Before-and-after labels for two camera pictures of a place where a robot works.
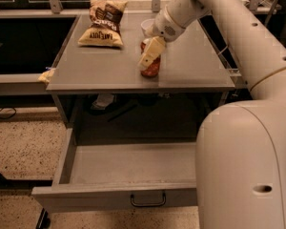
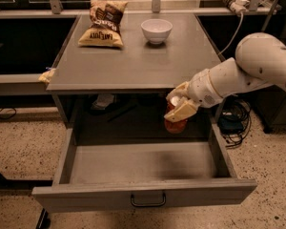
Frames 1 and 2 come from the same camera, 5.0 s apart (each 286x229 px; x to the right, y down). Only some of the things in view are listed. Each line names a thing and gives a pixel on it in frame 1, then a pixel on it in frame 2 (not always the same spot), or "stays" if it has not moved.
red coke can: x=153 y=68 to x=174 y=127
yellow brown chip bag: x=105 y=29 stays
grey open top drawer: x=120 y=176 stays
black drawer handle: x=147 y=204 stays
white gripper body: x=165 y=26 to x=200 y=89
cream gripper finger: x=153 y=49 to x=185 y=111
